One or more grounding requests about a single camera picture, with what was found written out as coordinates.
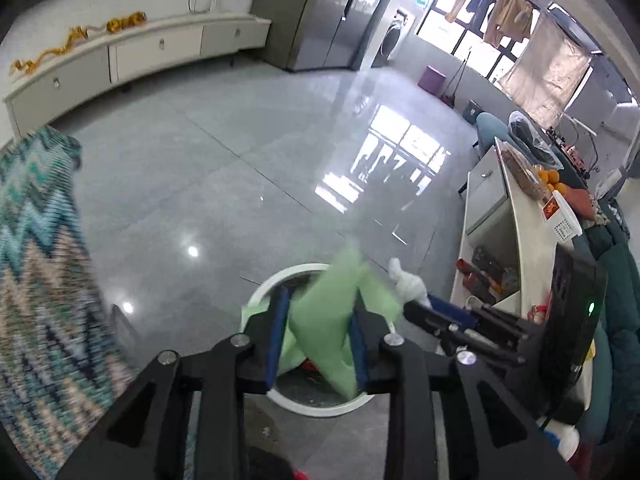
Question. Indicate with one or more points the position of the large window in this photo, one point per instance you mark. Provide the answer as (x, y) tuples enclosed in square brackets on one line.
[(450, 25)]

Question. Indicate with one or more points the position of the white coffee table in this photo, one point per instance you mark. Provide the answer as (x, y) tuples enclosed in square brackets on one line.
[(487, 200)]

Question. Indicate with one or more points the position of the tan hanging jacket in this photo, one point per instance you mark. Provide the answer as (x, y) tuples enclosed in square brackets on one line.
[(507, 15)]

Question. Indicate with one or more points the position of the golden dragon ornament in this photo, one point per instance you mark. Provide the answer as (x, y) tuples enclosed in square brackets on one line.
[(125, 22)]

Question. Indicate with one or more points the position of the pile of oranges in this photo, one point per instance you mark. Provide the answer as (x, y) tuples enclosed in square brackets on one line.
[(550, 180)]

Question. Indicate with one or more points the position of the white plastic basket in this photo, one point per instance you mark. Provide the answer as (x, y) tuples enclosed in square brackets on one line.
[(562, 217)]

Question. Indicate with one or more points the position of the white round trash bin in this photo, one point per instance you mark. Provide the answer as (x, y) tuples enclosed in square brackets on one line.
[(267, 287)]

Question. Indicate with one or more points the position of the white tissue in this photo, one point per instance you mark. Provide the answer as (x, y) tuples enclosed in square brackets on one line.
[(407, 285)]

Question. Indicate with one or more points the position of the brown snack package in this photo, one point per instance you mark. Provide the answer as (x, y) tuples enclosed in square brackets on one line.
[(520, 172)]

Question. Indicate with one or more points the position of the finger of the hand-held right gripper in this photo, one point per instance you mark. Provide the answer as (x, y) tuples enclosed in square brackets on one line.
[(435, 322), (452, 309)]

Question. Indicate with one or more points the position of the white low media cabinet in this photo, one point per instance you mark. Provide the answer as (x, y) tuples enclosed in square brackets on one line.
[(150, 55)]

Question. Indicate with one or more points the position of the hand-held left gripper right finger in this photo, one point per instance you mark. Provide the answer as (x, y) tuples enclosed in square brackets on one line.
[(357, 355)]

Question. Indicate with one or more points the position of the beige hanging sheet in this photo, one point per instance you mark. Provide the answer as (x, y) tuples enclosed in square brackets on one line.
[(547, 70)]

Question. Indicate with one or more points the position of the light blue chair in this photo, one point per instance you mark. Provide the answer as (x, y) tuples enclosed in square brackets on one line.
[(492, 132)]

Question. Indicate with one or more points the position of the red and yellow hanging garment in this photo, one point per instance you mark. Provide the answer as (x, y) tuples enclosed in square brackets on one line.
[(457, 2)]

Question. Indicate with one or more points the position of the zigzag patterned blanket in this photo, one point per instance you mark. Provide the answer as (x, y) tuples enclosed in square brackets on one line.
[(40, 285)]

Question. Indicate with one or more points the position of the dark teal sofa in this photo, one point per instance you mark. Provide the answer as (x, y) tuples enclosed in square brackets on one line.
[(620, 270)]

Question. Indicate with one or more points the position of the grey refrigerator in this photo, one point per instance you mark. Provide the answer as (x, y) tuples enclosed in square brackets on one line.
[(345, 15)]

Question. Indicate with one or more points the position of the washing machine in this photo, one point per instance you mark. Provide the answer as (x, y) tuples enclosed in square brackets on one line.
[(395, 35)]

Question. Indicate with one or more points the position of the green plastic bag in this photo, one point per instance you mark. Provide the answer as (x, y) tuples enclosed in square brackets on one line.
[(325, 310)]

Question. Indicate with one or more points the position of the red cushion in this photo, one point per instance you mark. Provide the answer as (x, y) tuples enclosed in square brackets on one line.
[(580, 202)]

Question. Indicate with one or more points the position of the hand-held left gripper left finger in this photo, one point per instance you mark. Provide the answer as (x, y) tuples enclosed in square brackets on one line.
[(277, 332)]

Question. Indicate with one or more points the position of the small dark bin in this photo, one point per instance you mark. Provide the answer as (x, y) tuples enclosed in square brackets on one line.
[(473, 111)]

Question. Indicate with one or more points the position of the red wrapper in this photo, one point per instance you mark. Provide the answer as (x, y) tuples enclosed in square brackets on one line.
[(311, 365)]

